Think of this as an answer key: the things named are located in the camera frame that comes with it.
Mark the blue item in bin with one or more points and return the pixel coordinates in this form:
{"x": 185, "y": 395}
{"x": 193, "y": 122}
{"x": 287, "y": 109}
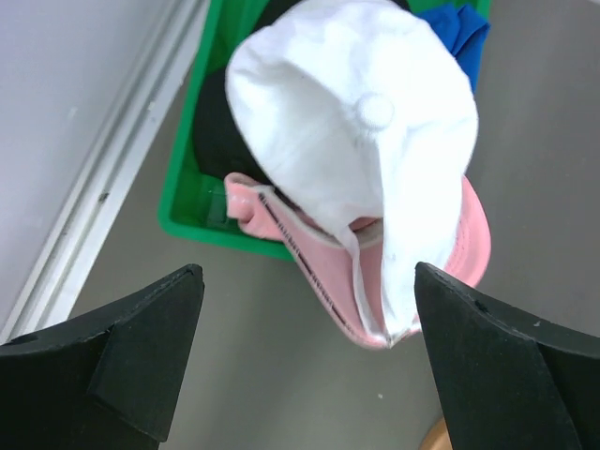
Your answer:
{"x": 463, "y": 31}

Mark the wooden mushroom hat stand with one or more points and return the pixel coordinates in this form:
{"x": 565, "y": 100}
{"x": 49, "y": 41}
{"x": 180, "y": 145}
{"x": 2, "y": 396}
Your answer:
{"x": 437, "y": 438}

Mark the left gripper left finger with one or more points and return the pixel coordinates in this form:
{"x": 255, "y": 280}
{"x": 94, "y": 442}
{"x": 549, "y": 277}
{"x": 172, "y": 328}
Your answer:
{"x": 107, "y": 379}

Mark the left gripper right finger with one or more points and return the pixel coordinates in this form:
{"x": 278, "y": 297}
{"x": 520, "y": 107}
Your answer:
{"x": 506, "y": 379}

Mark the pink white baseball cap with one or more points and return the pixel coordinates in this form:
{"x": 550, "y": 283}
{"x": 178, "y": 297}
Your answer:
{"x": 327, "y": 265}

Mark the green plastic bin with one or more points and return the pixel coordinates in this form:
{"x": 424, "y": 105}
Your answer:
{"x": 192, "y": 204}

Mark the black cap in bin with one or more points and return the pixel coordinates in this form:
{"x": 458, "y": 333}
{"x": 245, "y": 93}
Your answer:
{"x": 218, "y": 145}

